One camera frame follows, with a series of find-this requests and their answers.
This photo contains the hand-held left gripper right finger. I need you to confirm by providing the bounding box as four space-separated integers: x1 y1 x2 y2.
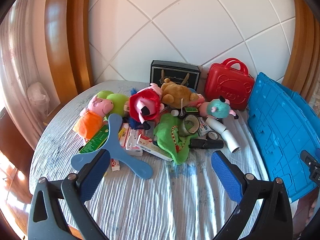
211 150 293 240

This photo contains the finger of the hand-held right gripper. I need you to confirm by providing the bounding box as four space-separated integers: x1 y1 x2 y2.
301 149 320 182

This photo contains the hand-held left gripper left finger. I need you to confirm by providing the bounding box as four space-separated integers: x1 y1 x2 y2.
27 149 111 240

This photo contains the blue three-arm foam boomerang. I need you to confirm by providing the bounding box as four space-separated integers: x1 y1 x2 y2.
71 113 153 180

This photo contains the blue plastic crate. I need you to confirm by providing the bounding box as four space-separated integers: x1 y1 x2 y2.
246 72 320 203

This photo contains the green crocodile plush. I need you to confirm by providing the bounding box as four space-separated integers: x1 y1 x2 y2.
153 113 199 165

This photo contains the cloth-covered round desktop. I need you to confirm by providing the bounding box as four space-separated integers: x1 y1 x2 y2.
29 80 298 240

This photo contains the black flashlight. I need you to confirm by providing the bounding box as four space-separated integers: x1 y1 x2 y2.
189 138 224 150

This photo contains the green carton box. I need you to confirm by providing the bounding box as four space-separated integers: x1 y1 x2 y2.
79 124 110 155

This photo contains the pink and white box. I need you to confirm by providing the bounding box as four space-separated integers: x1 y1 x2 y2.
117 124 143 157

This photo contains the pink pig plush orange dress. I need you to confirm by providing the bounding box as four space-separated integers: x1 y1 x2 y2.
72 94 114 139

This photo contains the white printed packet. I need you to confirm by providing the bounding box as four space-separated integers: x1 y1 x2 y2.
197 116 213 135

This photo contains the white medicine box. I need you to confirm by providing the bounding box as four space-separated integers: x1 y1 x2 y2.
135 135 174 162

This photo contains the clear tape roll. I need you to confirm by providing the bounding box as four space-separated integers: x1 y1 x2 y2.
180 114 200 137

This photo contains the pink plush with teal hat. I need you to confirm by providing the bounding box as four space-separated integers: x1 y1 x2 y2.
199 96 239 119

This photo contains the green plush toy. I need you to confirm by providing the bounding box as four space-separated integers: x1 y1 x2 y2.
96 90 130 117

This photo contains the pink plush with red hood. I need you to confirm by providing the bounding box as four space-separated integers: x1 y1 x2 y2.
129 82 165 124

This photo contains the red toy suitcase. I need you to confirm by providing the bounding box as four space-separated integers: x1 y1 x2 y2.
204 58 255 110

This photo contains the white plastic bag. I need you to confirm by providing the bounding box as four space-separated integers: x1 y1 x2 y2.
27 81 50 113

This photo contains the brown bear plush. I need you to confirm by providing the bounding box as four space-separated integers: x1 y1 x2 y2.
160 78 199 105

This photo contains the black gift box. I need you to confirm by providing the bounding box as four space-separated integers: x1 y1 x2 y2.
150 60 202 93

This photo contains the pale curtain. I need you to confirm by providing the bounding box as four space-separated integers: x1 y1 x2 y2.
0 0 50 150

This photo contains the wooden wall frame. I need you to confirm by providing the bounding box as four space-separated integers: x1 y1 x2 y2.
45 0 94 98
281 0 320 100

